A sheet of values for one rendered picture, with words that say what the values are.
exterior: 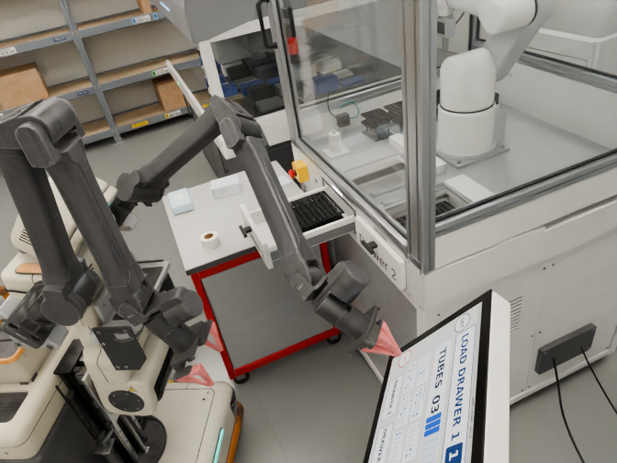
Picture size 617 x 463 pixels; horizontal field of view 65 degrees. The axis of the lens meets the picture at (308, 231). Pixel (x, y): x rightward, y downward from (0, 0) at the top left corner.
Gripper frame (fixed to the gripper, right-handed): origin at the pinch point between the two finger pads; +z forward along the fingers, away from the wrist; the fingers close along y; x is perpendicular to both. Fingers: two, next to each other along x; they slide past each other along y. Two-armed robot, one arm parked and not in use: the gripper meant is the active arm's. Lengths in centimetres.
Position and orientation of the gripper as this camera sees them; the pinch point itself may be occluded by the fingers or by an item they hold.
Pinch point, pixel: (397, 353)
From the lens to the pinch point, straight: 105.0
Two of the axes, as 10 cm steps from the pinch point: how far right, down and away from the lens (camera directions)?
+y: 3.3, -5.8, 7.5
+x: -4.8, 5.8, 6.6
